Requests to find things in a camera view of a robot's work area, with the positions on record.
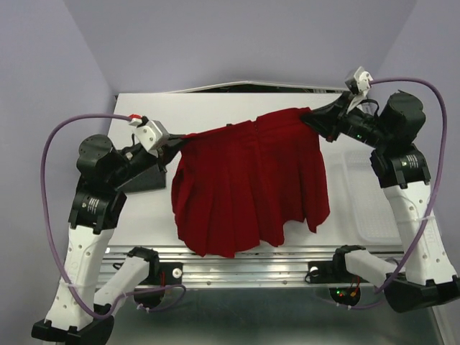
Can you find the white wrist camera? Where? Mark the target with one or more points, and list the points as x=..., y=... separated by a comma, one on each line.
x=150, y=134
x=359, y=81

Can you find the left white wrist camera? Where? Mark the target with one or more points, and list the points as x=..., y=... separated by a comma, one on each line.
x=150, y=134

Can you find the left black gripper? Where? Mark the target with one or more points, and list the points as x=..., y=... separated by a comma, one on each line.
x=167, y=150

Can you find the dark grey dotted skirt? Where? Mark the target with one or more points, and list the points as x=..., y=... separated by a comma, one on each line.
x=152, y=179

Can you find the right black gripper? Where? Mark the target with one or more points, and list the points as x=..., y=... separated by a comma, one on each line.
x=330, y=119

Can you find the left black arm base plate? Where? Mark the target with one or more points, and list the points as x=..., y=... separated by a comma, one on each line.
x=164, y=273

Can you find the white plastic basket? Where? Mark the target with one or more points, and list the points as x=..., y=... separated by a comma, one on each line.
x=372, y=212

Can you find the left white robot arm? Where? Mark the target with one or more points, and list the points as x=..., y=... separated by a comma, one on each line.
x=82, y=313

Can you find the aluminium rail frame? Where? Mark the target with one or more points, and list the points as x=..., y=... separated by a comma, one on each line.
x=147, y=218

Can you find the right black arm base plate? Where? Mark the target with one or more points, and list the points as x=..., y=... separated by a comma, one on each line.
x=322, y=272

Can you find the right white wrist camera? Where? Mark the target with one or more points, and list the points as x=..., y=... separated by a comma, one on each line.
x=359, y=81

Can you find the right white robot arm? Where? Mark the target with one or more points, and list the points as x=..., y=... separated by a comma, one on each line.
x=424, y=277

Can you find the red skirt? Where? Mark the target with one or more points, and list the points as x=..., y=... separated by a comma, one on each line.
x=238, y=185

